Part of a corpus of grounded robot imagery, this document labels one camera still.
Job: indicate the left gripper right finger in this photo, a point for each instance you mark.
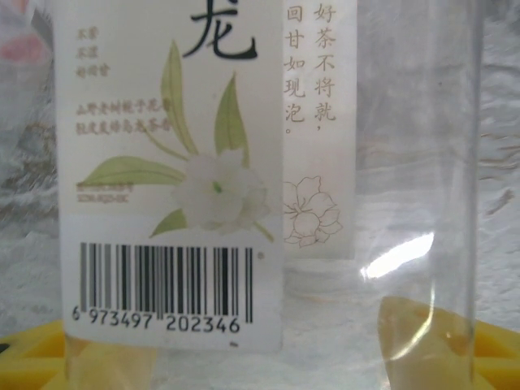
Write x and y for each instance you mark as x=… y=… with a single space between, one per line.
x=499 y=353

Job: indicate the clear square bottle green cap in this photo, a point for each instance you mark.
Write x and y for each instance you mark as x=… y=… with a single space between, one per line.
x=203 y=162

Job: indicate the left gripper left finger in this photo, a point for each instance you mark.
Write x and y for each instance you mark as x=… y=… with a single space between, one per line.
x=28 y=353

